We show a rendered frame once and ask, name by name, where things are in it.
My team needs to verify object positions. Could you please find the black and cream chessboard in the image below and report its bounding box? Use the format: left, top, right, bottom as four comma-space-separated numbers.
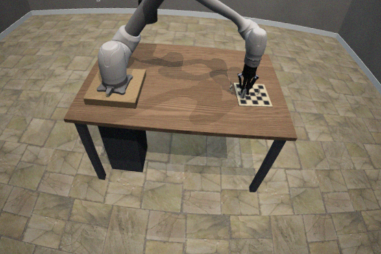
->
234, 83, 273, 107

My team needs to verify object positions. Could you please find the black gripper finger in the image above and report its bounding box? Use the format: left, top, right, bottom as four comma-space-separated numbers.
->
238, 73, 248, 98
243, 75, 259, 99

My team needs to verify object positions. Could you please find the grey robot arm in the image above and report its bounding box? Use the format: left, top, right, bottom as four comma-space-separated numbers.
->
97, 0, 267, 97

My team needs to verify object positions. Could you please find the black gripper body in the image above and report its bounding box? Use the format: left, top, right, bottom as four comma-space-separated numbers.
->
242, 64, 257, 79

